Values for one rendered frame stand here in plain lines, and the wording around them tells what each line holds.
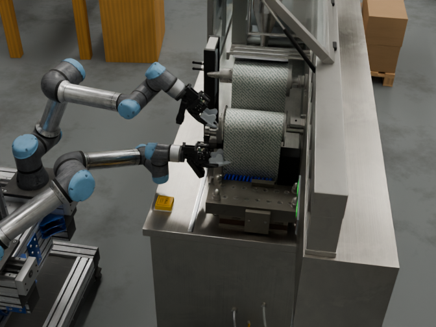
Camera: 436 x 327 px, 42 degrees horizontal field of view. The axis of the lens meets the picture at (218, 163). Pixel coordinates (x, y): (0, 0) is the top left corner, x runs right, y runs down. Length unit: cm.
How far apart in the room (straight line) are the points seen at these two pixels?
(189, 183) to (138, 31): 306
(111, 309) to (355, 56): 186
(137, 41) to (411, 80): 258
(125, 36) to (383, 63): 239
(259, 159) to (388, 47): 310
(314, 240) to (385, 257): 20
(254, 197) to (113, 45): 349
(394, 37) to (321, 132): 370
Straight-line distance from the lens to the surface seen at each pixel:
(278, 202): 231
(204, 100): 230
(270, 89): 246
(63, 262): 327
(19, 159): 272
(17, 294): 253
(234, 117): 230
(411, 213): 402
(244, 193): 234
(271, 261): 239
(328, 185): 142
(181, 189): 256
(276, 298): 256
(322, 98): 176
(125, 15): 542
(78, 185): 223
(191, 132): 293
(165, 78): 224
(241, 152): 235
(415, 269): 364
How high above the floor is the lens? 253
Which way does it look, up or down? 37 degrees down
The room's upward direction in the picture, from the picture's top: 1 degrees clockwise
